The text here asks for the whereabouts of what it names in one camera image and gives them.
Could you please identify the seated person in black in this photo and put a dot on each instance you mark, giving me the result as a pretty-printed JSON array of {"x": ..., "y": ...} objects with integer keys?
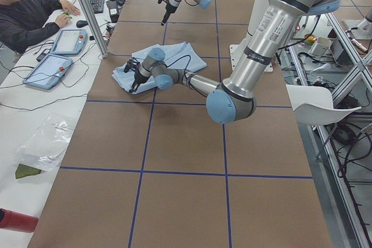
[{"x": 25, "y": 23}]

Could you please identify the green cloth piece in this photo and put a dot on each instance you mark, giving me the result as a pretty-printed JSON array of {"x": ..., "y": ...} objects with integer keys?
[{"x": 23, "y": 171}]

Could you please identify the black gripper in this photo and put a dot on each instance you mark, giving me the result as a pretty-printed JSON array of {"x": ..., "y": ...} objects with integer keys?
[
  {"x": 139, "y": 78},
  {"x": 168, "y": 9}
]

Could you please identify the black computer mouse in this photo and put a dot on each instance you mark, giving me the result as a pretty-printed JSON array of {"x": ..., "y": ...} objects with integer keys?
[{"x": 81, "y": 23}]

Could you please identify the green plastic object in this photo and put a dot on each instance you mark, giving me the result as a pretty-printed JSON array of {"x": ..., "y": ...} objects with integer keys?
[{"x": 68, "y": 15}]

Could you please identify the red bottle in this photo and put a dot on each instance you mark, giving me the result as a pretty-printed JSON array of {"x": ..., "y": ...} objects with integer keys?
[{"x": 14, "y": 221}]

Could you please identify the white chair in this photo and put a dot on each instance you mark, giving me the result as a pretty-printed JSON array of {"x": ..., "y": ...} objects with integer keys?
[{"x": 314, "y": 105}]

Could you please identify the blue teach pendant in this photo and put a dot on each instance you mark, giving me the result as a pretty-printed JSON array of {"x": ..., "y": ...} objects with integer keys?
[
  {"x": 69, "y": 42},
  {"x": 48, "y": 72}
]

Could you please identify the clear plastic bag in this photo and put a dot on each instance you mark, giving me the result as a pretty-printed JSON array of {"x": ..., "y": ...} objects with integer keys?
[{"x": 44, "y": 150}]

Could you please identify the lower blue teach pendant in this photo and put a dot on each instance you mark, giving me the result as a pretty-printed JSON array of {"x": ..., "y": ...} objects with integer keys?
[{"x": 48, "y": 72}]

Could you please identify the aluminium frame post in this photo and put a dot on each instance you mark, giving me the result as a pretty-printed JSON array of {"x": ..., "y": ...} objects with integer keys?
[{"x": 94, "y": 26}]

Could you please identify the brown paper table cover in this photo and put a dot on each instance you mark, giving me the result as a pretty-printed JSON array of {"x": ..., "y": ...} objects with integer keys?
[{"x": 153, "y": 170}]

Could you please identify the upper blue teach pendant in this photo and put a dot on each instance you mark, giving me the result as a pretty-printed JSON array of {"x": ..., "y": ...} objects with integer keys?
[{"x": 69, "y": 42}]

